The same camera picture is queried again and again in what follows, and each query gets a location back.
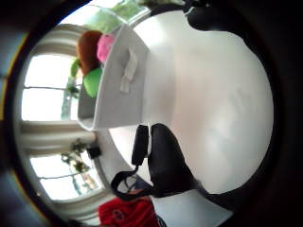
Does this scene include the the person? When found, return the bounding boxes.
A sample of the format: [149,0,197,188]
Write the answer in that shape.
[97,188,167,227]

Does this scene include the small black device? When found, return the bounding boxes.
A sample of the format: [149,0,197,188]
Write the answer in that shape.
[86,145,102,160]

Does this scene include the grey fabric storage box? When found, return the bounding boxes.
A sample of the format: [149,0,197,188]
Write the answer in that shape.
[77,23,150,131]

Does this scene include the potted green plant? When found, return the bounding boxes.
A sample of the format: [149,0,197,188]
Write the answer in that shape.
[60,138,93,174]

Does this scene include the white framed window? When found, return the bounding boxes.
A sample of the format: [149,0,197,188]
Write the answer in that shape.
[20,54,80,122]
[29,150,105,201]

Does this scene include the pink soft toy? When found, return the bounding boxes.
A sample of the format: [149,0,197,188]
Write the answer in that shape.
[96,33,116,64]

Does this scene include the brown soft toy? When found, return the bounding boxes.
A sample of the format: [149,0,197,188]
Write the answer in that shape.
[75,29,103,77]

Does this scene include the small green soft toy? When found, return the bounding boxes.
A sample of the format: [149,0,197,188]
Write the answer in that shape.
[69,59,81,79]

